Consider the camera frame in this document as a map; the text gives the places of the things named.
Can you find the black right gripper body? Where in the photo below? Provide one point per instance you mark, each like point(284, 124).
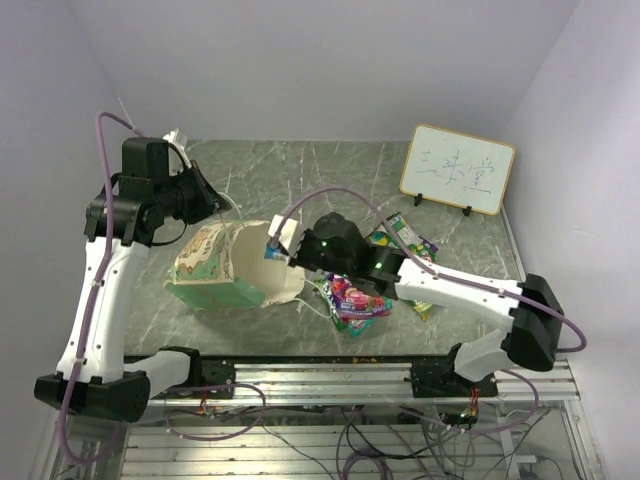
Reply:
point(311, 254)

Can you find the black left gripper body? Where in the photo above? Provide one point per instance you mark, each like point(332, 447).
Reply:
point(171, 191)

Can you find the yellow green Fox's packet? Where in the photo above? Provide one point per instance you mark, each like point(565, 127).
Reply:
point(422, 309)
point(324, 290)

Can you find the purple berries Fox's packet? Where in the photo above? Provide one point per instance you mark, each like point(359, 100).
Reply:
point(351, 303)

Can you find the small blue item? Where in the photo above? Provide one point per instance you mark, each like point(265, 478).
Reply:
point(275, 253)

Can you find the green printed paper bag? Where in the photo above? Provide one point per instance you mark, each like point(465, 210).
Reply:
point(223, 266)

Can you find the green Fox's candy packet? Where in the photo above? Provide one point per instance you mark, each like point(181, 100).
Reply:
point(381, 237)

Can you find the purple Fox's candy packet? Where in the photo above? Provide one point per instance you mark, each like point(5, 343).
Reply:
point(428, 250)

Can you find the teal red Fox's packet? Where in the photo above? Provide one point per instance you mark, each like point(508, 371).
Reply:
point(356, 327)

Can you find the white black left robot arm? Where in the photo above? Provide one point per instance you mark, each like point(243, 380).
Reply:
point(92, 378)

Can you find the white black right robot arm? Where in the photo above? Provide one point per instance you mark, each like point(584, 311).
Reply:
point(523, 315)

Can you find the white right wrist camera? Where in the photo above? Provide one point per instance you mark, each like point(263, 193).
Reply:
point(284, 235)

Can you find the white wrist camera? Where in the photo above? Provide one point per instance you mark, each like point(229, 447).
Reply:
point(284, 235)
point(178, 160)

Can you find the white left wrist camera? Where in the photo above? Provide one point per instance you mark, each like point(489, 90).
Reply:
point(178, 160)

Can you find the small whiteboard yellow frame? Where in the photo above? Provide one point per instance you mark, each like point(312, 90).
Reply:
point(457, 169)

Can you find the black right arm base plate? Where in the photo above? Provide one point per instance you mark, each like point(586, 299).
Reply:
point(433, 377)

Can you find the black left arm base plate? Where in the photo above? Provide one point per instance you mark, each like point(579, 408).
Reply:
point(215, 382)

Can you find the aluminium mounting rail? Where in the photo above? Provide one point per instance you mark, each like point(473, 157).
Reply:
point(369, 383)

